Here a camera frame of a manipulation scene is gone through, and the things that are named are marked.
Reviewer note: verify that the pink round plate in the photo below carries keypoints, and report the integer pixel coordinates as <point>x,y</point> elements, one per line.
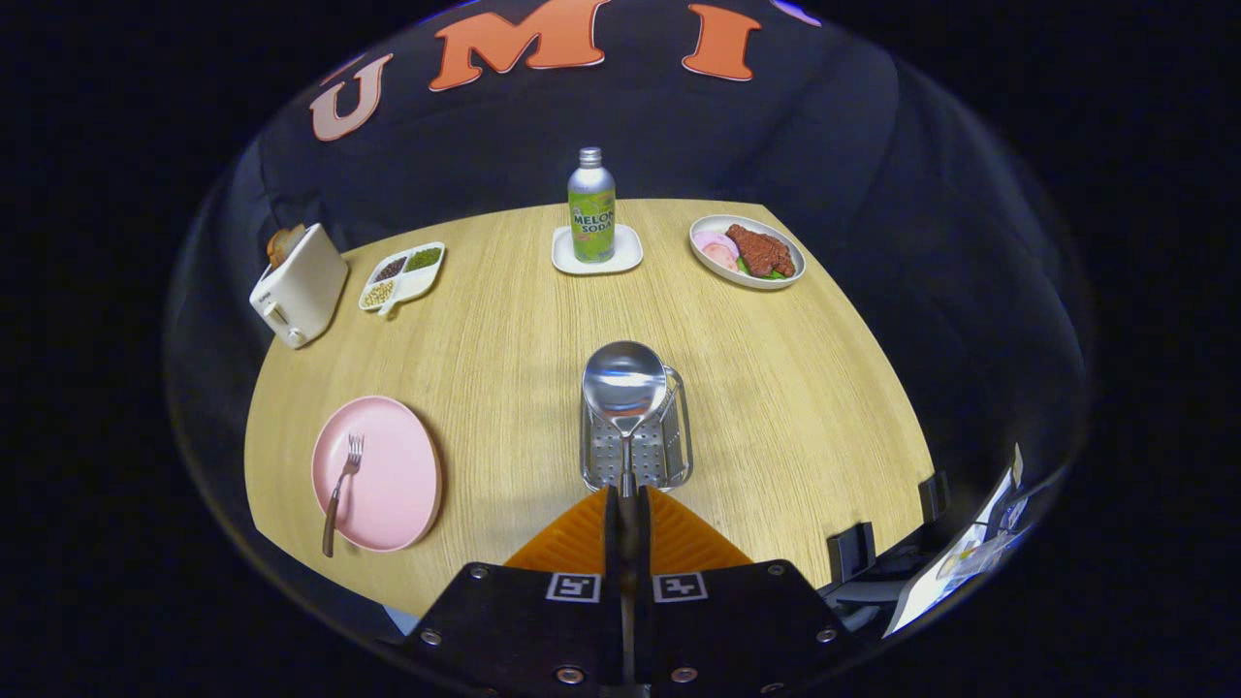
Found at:
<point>397,475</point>

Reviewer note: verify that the pile of green beans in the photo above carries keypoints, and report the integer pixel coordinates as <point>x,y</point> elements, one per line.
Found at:
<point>423,259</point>

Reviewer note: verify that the white toaster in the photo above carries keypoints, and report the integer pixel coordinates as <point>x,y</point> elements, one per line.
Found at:
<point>305,286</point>

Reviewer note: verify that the white printed paper sheet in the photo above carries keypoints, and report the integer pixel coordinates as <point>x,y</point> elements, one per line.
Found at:
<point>945,572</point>

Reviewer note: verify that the black table clamp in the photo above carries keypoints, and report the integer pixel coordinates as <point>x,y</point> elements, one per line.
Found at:
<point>851,551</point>
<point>933,496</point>

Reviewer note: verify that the brown toast slice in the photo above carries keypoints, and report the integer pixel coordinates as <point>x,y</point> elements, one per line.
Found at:
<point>294,237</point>
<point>278,247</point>

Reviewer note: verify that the pile of dark beans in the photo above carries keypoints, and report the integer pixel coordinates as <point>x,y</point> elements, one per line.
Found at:
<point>390,269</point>

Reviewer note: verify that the pink ham slices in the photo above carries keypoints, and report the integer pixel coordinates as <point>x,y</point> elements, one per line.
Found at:
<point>715,250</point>

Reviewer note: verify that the white square coaster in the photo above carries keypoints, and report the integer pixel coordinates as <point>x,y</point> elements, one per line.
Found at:
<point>630,260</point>

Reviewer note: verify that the white oval food plate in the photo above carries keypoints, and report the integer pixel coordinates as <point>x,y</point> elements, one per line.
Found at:
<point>708,267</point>

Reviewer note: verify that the pile of pale soybeans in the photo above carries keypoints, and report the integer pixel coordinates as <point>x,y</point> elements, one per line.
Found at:
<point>378,294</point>

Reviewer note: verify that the white divided dish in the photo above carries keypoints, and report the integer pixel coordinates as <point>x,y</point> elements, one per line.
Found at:
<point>419,281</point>

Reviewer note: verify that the green vegetable garnish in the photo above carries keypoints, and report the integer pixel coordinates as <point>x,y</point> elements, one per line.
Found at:
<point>771,275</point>

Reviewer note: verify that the green soda bottle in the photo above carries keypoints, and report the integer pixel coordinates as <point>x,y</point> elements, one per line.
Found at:
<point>591,218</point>

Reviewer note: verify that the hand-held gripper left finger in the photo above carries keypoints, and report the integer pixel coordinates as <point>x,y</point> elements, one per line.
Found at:
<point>524,620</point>

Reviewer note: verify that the brown meat piece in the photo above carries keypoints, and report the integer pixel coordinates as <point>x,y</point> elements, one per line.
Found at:
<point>761,250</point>

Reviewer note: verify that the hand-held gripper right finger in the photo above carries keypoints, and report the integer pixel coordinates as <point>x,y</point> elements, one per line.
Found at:
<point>737,620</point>

